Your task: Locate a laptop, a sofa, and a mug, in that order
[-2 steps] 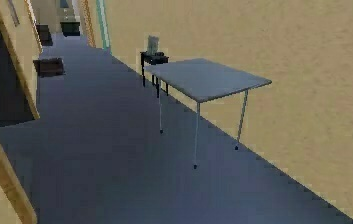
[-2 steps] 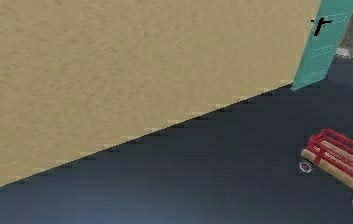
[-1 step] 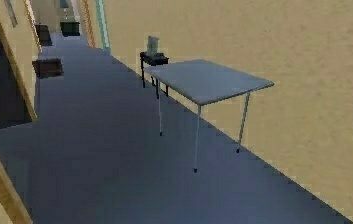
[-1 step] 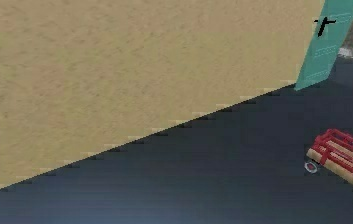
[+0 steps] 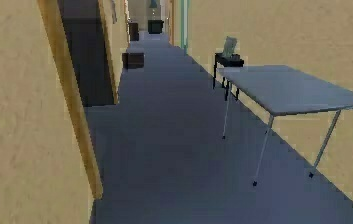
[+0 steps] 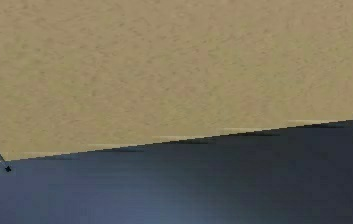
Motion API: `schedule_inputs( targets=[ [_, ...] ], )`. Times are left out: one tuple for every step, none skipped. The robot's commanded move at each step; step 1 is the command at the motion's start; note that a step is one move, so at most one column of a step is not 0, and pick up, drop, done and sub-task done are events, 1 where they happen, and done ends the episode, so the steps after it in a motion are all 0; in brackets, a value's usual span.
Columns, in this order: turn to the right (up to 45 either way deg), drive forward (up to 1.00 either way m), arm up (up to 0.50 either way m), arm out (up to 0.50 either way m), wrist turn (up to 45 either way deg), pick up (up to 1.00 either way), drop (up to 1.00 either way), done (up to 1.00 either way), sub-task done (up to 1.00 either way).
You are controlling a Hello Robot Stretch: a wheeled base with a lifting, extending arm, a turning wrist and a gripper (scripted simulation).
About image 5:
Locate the dark brown low box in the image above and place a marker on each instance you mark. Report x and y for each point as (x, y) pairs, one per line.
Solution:
(133, 60)

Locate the small black side table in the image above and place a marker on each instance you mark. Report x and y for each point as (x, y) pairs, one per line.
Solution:
(229, 61)

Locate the pale green framed object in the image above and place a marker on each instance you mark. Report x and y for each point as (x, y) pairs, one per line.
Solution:
(229, 46)

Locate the black chest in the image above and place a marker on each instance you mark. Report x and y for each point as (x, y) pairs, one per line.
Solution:
(155, 26)

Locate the dark brown cabinet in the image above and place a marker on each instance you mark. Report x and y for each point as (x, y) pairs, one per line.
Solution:
(133, 30)

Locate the grey folding table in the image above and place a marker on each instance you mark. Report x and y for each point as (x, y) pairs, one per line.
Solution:
(284, 88)

